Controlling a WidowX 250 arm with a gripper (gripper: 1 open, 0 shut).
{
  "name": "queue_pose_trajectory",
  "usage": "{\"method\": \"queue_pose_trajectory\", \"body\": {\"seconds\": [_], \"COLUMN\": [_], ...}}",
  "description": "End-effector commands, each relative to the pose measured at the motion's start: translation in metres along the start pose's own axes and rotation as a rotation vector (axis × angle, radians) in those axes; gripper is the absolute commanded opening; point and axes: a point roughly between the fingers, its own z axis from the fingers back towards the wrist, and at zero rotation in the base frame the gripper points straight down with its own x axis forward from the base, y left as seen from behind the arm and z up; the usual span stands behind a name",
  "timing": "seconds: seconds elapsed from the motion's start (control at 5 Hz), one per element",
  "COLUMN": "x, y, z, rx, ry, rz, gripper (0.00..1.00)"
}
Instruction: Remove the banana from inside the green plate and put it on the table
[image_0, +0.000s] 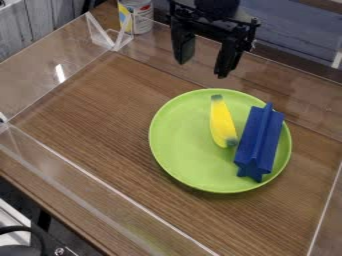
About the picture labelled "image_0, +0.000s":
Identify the green round plate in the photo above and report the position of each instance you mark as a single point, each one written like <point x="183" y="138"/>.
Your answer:
<point x="183" y="147"/>

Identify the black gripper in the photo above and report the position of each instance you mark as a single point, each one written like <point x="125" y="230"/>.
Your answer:
<point x="219" y="20"/>

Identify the black device with knob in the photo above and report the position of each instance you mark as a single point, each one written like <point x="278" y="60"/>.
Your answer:
<point x="64" y="243"/>

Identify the blue star-shaped block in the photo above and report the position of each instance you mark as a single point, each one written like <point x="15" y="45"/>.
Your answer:
<point x="257" y="148"/>

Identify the clear acrylic enclosure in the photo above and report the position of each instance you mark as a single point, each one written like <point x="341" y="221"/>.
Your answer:
<point x="79" y="95"/>

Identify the yellow toy banana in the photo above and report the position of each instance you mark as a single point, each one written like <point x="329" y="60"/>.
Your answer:
<point x="222" y="127"/>

